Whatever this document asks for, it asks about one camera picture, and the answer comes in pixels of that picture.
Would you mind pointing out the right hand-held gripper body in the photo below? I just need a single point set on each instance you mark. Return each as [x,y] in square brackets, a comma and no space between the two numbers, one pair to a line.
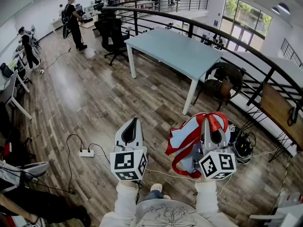
[216,164]

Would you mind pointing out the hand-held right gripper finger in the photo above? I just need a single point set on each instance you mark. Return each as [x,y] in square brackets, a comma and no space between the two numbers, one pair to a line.
[226,142]
[206,136]

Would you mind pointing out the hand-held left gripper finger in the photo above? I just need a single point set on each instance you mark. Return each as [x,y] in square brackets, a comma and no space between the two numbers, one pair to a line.
[140,137]
[119,136]

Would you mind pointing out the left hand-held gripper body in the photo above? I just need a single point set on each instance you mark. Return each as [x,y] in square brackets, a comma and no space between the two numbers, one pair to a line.
[129,162]

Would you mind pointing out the person's left forearm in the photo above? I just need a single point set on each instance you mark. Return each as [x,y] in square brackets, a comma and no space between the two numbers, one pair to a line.
[126,200]

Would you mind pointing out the person's right forearm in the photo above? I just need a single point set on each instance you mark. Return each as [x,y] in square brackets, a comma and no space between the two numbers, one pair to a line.
[207,197]

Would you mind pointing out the white power strip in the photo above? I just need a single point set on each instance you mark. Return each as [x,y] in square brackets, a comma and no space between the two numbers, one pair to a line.
[41,71]
[86,153]

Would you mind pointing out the person's left shoe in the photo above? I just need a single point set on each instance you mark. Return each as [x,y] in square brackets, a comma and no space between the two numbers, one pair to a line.
[156,187]

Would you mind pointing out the person's shoe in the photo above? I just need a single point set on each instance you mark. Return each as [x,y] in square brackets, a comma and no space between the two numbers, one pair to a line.
[156,187]
[166,197]

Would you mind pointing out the person's blue jeans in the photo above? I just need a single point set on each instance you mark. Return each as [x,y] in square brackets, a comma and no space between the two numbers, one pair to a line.
[154,195]

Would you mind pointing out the dark wicker chair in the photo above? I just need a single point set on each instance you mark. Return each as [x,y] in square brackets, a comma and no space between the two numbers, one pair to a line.
[222,89]

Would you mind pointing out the person's right shoe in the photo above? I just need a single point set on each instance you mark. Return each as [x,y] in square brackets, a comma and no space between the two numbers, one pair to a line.
[166,197]

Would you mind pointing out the brown wooden board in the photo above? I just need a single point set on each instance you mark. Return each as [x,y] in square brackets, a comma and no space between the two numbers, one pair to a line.
[277,107]

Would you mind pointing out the person's white printed shirt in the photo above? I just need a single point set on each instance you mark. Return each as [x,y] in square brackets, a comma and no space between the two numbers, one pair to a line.
[170,216]

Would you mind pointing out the white plastic bag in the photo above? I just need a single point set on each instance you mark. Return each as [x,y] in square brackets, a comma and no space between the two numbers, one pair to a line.
[90,53]

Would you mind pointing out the grey chair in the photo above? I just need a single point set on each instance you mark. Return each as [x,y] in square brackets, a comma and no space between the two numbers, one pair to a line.
[35,168]

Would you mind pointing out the light blue table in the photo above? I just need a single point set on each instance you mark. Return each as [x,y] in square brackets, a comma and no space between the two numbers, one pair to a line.
[172,51]

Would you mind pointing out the black office chair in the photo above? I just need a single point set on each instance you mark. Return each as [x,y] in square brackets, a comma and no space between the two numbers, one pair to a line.
[6,71]
[111,32]

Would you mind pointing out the black stair railing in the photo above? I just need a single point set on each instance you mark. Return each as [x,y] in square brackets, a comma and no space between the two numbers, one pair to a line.
[284,44]

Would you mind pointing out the black curved railing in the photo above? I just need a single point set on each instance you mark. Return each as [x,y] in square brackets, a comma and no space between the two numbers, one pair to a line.
[135,22]

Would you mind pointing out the white desk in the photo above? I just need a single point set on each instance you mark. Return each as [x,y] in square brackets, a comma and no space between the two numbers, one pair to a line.
[10,89]

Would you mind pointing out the large glass window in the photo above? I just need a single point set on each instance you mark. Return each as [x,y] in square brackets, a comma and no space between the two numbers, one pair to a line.
[243,15]

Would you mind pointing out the black balcony railing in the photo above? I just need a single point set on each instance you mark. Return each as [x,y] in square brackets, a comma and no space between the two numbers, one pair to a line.
[160,5]

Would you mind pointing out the black pendant lamp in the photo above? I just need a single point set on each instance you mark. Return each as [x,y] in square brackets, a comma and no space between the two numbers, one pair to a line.
[283,8]
[275,10]

